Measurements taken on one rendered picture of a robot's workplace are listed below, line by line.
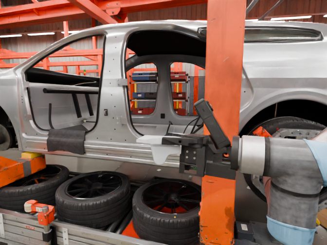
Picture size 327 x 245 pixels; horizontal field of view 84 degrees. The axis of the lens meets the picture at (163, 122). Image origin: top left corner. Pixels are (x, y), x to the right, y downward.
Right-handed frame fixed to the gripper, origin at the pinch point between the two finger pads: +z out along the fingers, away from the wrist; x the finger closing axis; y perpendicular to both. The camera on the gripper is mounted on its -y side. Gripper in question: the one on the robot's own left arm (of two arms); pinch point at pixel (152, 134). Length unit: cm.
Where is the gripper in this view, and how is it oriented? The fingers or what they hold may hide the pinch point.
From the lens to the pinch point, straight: 45.4
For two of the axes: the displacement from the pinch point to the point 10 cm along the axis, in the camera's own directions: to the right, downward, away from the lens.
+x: 4.0, 0.1, 9.2
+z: -9.1, -0.5, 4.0
